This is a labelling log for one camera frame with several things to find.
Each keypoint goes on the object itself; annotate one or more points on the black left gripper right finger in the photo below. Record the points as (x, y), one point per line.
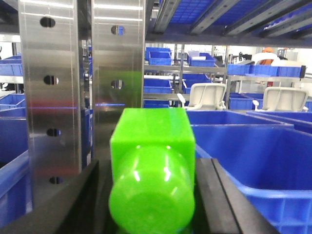
(220, 207)

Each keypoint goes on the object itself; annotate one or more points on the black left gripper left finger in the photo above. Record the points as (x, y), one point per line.
(81, 207)

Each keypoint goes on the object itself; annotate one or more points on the large blue bin right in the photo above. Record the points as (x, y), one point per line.
(270, 165)

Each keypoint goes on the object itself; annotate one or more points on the blue bin left foreground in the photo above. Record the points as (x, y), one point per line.
(15, 182)

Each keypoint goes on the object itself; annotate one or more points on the white chair back left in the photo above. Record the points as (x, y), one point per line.
(205, 96)

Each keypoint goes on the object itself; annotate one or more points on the white chair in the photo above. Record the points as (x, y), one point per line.
(205, 96)
(285, 99)

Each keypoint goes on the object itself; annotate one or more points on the white chair back right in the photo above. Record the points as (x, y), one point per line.
(285, 99)

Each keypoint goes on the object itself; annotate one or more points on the left stainless steel upright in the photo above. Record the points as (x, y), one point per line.
(51, 59)

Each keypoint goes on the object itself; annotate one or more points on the stainless steel upright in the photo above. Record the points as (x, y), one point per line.
(51, 59)
(118, 37)

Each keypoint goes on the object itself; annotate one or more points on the right stainless steel upright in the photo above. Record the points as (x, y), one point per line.
(118, 37)

